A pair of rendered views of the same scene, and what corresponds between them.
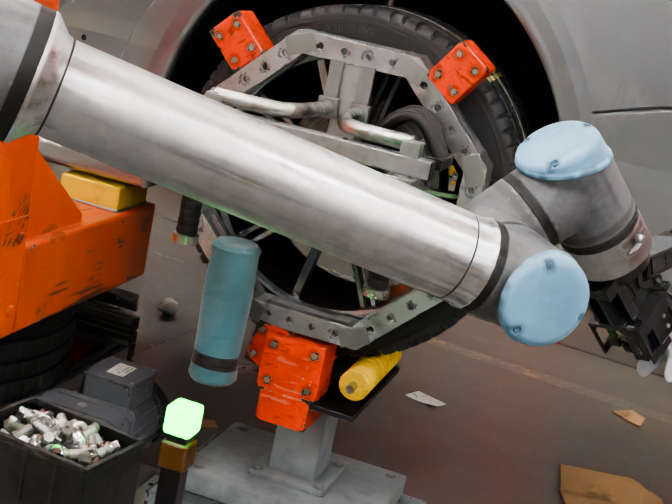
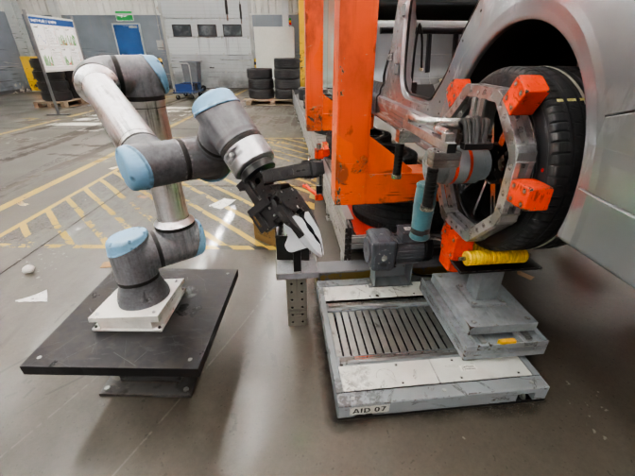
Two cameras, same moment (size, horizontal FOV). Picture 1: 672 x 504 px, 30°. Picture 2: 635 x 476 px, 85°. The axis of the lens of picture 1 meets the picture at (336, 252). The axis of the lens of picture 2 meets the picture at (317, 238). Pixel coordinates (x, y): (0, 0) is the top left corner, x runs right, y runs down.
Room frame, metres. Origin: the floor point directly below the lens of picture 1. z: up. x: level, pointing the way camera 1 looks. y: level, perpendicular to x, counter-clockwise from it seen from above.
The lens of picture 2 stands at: (1.23, -0.96, 1.22)
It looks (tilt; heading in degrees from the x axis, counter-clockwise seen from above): 28 degrees down; 69
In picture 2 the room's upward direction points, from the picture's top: straight up
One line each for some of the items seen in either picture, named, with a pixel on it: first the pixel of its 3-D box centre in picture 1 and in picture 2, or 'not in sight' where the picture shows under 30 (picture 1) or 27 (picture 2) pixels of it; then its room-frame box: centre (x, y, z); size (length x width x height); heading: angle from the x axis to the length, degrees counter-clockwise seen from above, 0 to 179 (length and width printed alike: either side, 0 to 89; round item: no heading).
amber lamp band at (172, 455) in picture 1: (177, 452); not in sight; (1.56, 0.15, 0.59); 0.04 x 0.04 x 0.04; 75
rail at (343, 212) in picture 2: not in sight; (325, 172); (2.34, 1.82, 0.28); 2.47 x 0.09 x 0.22; 75
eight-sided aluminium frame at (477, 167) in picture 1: (332, 190); (473, 163); (2.22, 0.03, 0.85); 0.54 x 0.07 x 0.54; 75
